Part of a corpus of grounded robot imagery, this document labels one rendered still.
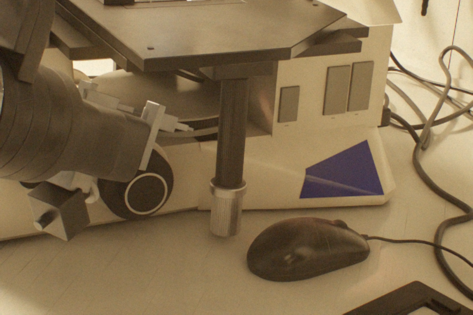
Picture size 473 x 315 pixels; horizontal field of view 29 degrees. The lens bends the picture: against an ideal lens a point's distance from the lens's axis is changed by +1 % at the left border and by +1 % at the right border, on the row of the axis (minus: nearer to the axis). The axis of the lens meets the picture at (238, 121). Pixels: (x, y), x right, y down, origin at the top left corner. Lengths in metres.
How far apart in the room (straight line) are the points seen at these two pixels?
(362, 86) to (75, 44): 0.31
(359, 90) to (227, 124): 0.18
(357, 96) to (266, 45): 0.24
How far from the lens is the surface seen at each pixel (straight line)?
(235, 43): 0.68
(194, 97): 0.91
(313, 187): 0.88
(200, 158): 0.84
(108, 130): 0.60
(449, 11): 1.38
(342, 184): 0.89
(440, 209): 0.94
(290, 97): 0.86
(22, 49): 0.53
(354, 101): 0.91
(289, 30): 0.73
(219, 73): 0.74
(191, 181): 0.85
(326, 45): 0.74
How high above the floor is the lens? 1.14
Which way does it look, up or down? 21 degrees down
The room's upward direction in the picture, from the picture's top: 4 degrees clockwise
